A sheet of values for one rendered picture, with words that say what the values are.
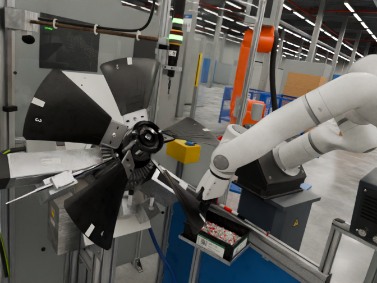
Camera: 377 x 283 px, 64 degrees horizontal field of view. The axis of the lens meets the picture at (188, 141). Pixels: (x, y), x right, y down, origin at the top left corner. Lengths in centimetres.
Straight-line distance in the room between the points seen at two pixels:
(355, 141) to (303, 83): 772
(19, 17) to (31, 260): 127
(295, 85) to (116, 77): 811
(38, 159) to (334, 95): 85
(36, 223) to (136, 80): 105
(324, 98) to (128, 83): 67
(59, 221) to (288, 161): 103
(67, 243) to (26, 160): 53
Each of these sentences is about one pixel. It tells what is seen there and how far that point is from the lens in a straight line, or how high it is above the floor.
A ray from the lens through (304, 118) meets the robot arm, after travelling 85.
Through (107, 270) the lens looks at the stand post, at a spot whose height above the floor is 62.
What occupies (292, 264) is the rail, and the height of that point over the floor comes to 82.
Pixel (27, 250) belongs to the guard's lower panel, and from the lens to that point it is 195.
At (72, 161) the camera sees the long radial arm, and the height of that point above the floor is 111.
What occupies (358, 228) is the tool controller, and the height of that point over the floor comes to 107.
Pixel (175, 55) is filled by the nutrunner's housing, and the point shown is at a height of 149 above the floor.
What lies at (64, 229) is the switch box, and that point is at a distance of 140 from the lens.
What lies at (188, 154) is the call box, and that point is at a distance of 151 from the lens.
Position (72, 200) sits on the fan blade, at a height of 110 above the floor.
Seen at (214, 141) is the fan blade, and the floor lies 119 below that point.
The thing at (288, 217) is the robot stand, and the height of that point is 86.
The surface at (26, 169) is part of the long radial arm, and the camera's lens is 102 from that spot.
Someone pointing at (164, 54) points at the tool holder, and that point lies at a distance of 106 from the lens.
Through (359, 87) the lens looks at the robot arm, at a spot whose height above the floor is 148.
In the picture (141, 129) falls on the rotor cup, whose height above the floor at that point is 124.
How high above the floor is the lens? 148
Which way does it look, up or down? 15 degrees down
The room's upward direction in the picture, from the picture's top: 9 degrees clockwise
